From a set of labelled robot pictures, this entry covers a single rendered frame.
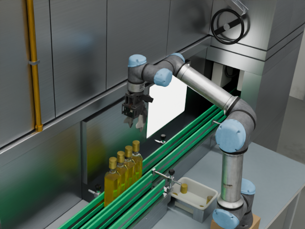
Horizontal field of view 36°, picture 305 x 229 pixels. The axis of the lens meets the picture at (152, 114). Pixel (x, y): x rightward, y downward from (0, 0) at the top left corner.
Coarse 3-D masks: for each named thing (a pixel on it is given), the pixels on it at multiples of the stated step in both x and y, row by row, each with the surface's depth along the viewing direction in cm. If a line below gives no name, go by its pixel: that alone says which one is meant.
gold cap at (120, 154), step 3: (117, 153) 209; (120, 153) 209; (123, 153) 209; (117, 156) 210; (120, 156) 208; (123, 156) 209; (117, 159) 210; (120, 159) 209; (123, 159) 210; (120, 162) 210
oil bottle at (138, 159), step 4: (132, 156) 220; (136, 156) 220; (140, 156) 221; (136, 160) 219; (140, 160) 222; (136, 164) 220; (140, 164) 223; (136, 168) 221; (140, 168) 224; (136, 172) 222; (140, 172) 226; (136, 176) 224; (140, 176) 227; (136, 180) 225
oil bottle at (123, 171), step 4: (124, 164) 214; (116, 168) 212; (120, 168) 211; (124, 168) 212; (120, 172) 211; (124, 172) 213; (124, 176) 214; (124, 180) 215; (120, 184) 214; (124, 184) 216; (120, 188) 215; (124, 188) 218; (120, 192) 216
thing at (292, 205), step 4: (300, 192) 285; (296, 196) 284; (292, 200) 287; (296, 200) 285; (292, 204) 288; (296, 204) 289; (288, 208) 291; (292, 208) 289; (288, 212) 293; (292, 212) 291; (288, 216) 294; (292, 216) 292; (288, 220) 295; (292, 220) 296; (284, 224) 298; (288, 224) 296; (284, 228) 299; (288, 228) 297
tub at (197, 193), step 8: (176, 184) 243; (192, 184) 247; (200, 184) 245; (176, 192) 246; (192, 192) 249; (200, 192) 246; (208, 192) 243; (216, 192) 240; (184, 200) 233; (192, 200) 244; (200, 200) 244; (200, 208) 229
